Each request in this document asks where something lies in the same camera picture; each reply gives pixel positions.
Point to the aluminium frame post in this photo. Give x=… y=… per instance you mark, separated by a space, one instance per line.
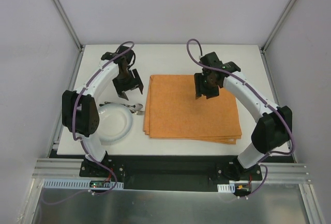
x=280 y=21
x=61 y=11

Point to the left aluminium frame post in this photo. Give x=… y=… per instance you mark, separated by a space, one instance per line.
x=61 y=11

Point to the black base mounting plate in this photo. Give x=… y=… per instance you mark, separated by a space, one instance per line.
x=170 y=173

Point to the orange cloth napkin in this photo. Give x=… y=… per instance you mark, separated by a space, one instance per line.
x=173 y=112

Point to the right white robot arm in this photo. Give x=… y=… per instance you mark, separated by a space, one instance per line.
x=273 y=123

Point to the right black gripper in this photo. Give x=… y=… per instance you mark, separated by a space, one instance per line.
x=206 y=89

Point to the right aluminium frame post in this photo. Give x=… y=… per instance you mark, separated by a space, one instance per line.
x=280 y=21

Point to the white blue-rimmed plate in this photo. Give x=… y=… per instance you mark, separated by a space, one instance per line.
x=115 y=123

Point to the silver spoon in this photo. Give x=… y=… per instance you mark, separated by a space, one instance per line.
x=134 y=107

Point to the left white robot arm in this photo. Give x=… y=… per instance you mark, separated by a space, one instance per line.
x=79 y=108

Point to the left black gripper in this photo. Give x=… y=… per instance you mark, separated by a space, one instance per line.
x=128 y=85

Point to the silver fork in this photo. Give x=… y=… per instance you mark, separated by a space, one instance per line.
x=136 y=111

